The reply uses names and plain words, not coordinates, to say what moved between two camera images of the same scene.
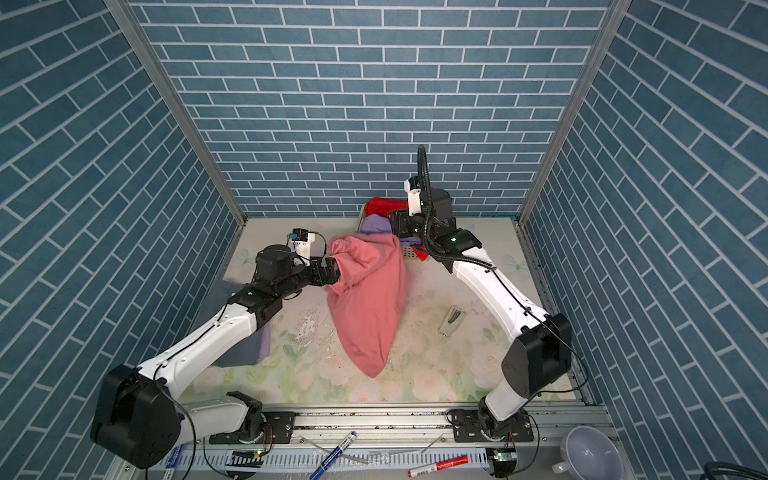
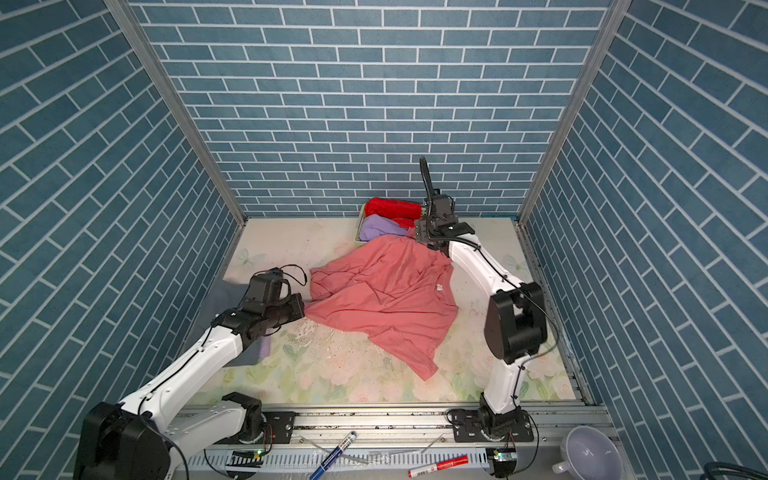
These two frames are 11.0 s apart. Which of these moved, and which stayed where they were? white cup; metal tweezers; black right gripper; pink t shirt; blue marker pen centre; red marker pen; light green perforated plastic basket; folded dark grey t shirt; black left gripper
Moved: pink t shirt; black left gripper; light green perforated plastic basket; black right gripper
Stayed: blue marker pen centre; folded dark grey t shirt; metal tweezers; white cup; red marker pen
